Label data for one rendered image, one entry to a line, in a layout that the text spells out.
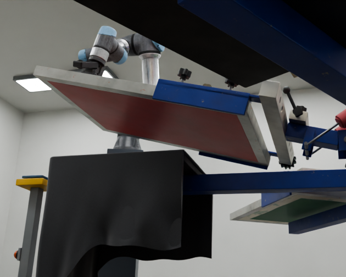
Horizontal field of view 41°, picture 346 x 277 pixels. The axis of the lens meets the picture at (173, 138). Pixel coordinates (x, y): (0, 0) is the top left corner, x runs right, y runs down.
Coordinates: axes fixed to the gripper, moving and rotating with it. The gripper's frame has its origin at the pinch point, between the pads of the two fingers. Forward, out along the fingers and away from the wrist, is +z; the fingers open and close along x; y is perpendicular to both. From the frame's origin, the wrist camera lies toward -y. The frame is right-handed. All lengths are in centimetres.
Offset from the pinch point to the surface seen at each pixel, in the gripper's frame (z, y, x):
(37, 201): 43.4, 10.8, 8.8
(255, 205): 11, 77, -67
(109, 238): 49, -20, -43
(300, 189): 16, -1, -94
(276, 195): 9, 54, -79
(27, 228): 55, 10, 8
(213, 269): 45, 380, 14
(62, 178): 34.8, -22.4, -20.5
